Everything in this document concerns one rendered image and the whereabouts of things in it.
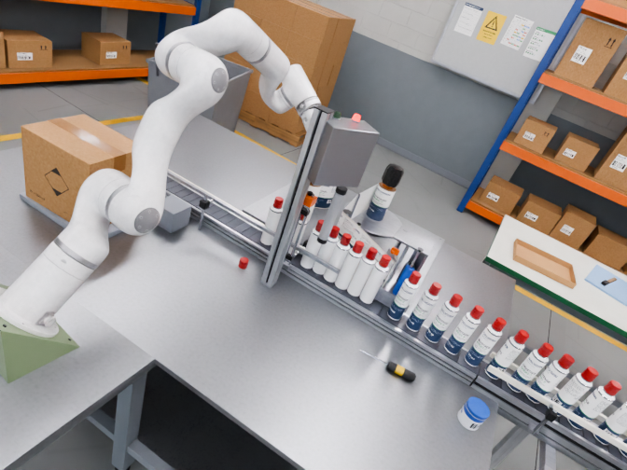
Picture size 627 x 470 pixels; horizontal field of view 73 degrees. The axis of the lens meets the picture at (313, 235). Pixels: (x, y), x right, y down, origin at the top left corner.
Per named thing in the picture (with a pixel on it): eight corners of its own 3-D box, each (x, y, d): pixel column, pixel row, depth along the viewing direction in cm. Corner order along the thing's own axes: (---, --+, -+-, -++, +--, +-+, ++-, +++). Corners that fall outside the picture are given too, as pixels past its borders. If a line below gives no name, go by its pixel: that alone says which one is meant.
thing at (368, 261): (361, 292, 160) (383, 250, 149) (356, 299, 155) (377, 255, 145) (350, 285, 161) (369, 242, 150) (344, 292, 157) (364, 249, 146)
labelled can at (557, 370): (542, 404, 140) (581, 364, 129) (531, 405, 138) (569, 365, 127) (533, 390, 144) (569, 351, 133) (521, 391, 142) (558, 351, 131)
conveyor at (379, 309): (476, 366, 151) (481, 359, 149) (472, 381, 144) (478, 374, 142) (134, 165, 193) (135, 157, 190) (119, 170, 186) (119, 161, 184)
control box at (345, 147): (358, 187, 136) (381, 132, 126) (313, 186, 128) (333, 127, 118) (342, 172, 143) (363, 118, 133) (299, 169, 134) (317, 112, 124)
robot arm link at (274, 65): (229, 82, 123) (282, 121, 150) (273, 48, 117) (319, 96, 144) (220, 59, 125) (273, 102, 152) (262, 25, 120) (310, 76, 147)
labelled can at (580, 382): (546, 411, 138) (586, 371, 127) (545, 399, 142) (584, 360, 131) (562, 420, 137) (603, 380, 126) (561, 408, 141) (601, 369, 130)
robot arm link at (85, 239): (69, 257, 100) (139, 183, 105) (33, 221, 108) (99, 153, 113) (104, 275, 111) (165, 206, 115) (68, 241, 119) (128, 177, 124)
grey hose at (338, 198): (328, 241, 145) (349, 188, 134) (324, 245, 142) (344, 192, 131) (319, 236, 146) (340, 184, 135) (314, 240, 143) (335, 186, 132)
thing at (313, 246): (314, 266, 165) (331, 222, 154) (308, 271, 160) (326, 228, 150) (303, 258, 166) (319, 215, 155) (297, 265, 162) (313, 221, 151)
